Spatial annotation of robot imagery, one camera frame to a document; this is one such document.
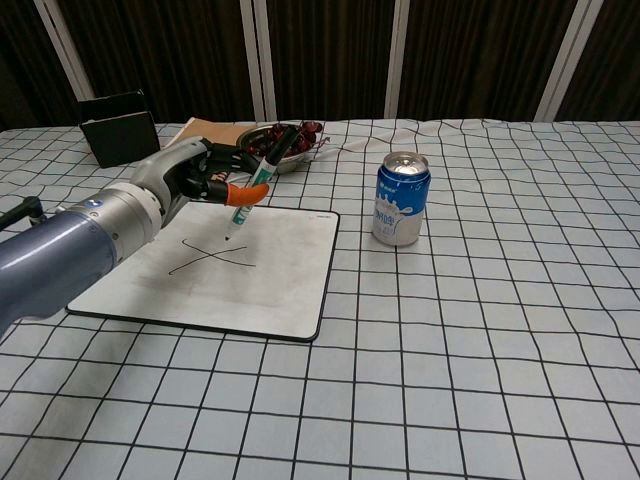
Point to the blue and white drink can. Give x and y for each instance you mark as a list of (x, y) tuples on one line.
[(400, 205)]

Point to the dark red cherries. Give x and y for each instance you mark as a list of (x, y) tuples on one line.
[(265, 142)]

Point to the steel bowl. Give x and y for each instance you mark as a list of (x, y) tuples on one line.
[(295, 160)]

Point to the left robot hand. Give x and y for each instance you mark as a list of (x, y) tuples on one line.
[(175, 167)]

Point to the white checked tablecloth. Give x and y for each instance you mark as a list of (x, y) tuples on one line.
[(450, 325)]

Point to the brown spiral notebook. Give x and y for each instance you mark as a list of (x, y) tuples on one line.
[(215, 130)]

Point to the dark curtain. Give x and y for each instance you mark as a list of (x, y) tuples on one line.
[(325, 55)]

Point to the white dry-erase board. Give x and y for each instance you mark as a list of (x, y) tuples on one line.
[(250, 290)]

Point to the white frame post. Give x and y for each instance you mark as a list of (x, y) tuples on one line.
[(397, 57), (65, 47), (257, 60), (562, 60)]

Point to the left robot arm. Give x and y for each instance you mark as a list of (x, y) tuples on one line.
[(65, 250)]

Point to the whiteboard marker with black cap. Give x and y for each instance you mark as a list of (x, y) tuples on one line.
[(257, 180)]

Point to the black box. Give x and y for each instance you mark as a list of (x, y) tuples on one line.
[(120, 132)]

